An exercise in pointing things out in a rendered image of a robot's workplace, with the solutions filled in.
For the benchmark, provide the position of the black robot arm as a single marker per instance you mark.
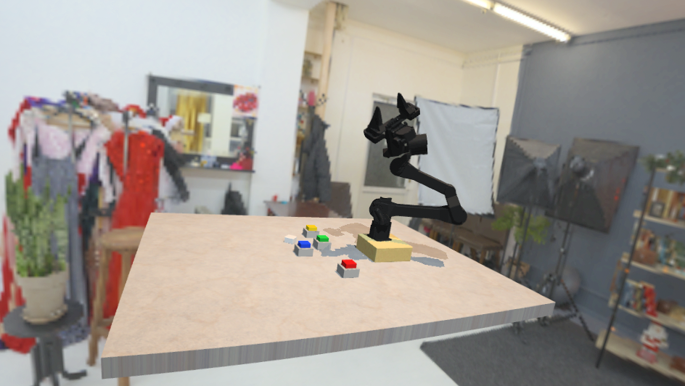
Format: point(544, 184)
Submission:
point(383, 209)

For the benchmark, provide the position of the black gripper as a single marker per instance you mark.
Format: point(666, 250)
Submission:
point(375, 129)

